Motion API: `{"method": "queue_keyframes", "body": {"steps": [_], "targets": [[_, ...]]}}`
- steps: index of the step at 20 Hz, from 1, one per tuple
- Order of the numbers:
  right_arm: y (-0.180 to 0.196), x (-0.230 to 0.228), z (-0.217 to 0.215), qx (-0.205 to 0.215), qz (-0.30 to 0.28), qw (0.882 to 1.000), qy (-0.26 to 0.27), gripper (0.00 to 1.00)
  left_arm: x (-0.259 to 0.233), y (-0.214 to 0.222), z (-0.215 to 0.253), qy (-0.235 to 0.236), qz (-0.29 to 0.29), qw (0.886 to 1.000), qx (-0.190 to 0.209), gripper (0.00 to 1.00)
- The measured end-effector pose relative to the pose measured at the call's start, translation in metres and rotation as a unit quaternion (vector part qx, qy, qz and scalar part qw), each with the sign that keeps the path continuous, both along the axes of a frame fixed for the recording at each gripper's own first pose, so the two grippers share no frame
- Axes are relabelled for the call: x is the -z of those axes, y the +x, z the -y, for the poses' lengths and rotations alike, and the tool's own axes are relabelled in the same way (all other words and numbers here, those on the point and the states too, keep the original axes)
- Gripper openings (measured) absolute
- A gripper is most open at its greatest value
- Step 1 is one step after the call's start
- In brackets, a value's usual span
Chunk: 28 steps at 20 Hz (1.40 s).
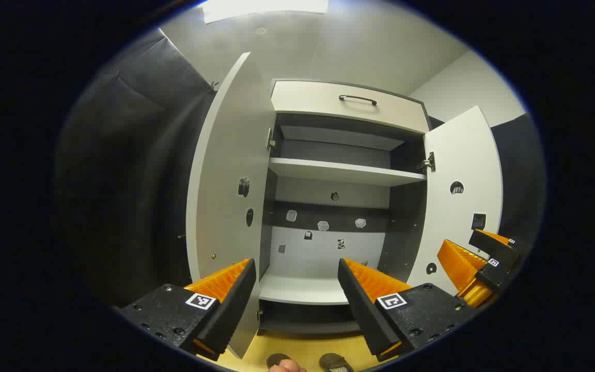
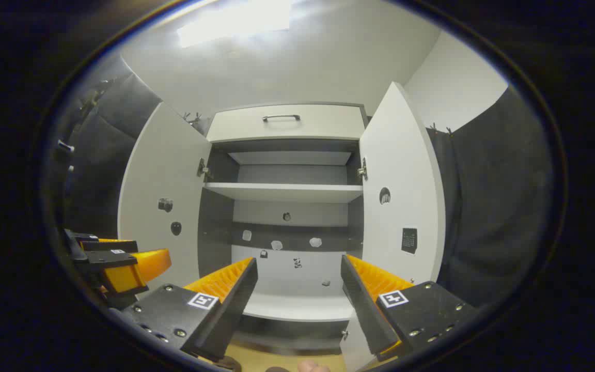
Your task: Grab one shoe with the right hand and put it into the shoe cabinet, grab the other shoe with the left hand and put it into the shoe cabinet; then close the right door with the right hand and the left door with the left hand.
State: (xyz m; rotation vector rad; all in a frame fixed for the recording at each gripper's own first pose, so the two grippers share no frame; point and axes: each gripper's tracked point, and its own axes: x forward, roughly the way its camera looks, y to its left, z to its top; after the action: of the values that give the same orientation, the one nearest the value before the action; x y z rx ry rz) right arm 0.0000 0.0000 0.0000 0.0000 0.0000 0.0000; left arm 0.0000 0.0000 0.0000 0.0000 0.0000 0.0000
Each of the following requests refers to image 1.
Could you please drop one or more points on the round ceiling fixture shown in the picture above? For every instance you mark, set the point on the round ceiling fixture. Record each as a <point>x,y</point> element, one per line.
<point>261,31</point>

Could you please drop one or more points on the white cabinet shelf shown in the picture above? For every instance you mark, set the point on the white cabinet shelf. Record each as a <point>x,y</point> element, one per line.
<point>339,172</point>

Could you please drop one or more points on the white cabinet drawer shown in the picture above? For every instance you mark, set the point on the white cabinet drawer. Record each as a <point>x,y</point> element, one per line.
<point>308,101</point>

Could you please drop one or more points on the white cabinet bottom board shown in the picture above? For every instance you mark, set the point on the white cabinet bottom board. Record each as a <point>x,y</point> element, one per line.
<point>302,289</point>

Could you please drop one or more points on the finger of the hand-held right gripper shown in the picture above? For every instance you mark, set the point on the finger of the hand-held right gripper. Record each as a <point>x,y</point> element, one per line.
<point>499,253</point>
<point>460,266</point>

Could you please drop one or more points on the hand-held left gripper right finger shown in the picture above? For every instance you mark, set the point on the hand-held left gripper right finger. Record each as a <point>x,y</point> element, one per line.
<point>362,310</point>

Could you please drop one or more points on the black backdrop cloth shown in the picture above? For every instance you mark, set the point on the black backdrop cloth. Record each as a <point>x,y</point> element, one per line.
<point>132,181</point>

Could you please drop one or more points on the black binder clip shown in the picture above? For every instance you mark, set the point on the black binder clip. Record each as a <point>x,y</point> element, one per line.
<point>214,86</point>

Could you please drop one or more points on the white shoe cabinet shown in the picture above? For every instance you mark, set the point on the white shoe cabinet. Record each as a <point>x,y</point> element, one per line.
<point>328,253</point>

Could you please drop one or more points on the metal door hinge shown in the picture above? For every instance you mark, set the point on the metal door hinge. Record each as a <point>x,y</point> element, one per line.
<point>428,163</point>
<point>271,139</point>

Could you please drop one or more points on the white door with headphone sticker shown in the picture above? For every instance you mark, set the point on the white door with headphone sticker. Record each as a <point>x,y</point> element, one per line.
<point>463,155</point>

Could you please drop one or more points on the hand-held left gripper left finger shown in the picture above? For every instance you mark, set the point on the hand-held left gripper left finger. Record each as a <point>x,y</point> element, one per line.
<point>235,305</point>

